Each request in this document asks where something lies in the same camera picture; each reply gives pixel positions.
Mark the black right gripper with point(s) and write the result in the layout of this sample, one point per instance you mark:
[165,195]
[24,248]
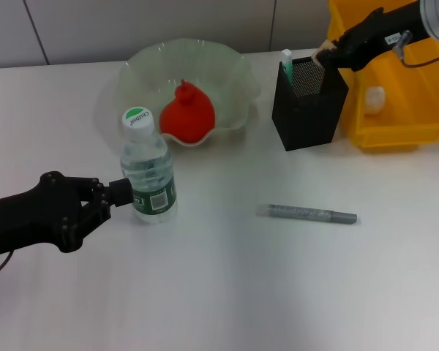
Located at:
[391,29]

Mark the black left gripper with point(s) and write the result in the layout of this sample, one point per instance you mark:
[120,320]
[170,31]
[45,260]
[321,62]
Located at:
[40,215]

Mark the beige eraser with barcode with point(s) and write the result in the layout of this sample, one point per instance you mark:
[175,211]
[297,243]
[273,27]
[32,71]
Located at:
[319,47]

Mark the clear water bottle green label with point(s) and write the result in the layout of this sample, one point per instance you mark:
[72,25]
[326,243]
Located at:
[146,157]

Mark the mint green utility knife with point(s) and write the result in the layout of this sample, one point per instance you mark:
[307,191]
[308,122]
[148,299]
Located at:
[288,67]

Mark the white paper ball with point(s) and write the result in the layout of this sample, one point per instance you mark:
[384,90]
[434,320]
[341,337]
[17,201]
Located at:
[374,100]

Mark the red-orange fruit with stem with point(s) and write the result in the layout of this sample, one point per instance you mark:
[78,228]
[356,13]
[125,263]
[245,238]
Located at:
[188,117]

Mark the black mesh pen holder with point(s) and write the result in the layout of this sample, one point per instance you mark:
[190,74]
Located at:
[307,120]

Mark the translucent green wavy fruit plate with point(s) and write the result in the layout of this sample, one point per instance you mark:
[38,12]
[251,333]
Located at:
[205,62]

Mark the grey marker pen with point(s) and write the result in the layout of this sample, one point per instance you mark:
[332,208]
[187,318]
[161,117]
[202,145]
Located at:
[307,215]

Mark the yellow plastic storage bin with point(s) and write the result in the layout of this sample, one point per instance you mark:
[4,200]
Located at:
[402,109]

